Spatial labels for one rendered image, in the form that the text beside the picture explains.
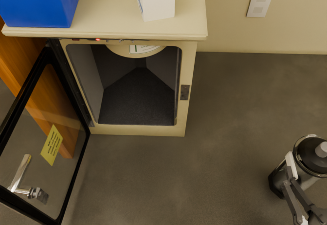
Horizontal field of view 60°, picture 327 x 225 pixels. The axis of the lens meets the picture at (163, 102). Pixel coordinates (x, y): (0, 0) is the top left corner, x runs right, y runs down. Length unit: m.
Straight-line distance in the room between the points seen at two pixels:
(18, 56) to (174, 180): 0.56
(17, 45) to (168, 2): 0.35
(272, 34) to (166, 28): 0.84
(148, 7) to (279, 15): 0.80
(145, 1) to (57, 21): 0.14
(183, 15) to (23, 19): 0.24
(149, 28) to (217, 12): 0.69
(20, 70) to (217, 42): 0.81
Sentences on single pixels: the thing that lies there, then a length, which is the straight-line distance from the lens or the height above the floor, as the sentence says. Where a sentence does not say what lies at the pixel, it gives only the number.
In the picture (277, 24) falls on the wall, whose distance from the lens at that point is 1.22.
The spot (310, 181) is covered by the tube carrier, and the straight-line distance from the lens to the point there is 0.82.
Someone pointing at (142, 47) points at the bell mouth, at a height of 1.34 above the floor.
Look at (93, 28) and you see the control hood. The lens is 0.47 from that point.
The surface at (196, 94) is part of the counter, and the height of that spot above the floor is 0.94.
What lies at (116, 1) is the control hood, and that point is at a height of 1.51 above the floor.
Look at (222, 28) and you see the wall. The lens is 1.18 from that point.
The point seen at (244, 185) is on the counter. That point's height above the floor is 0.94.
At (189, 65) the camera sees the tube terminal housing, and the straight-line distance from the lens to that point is 0.67.
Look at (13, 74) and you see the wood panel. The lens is 0.65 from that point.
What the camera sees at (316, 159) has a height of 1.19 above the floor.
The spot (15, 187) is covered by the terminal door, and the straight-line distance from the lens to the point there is 0.63.
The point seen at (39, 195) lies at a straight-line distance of 0.68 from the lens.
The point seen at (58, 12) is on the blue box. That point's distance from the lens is 0.46.
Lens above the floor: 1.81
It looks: 56 degrees down
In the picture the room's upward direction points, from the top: straight up
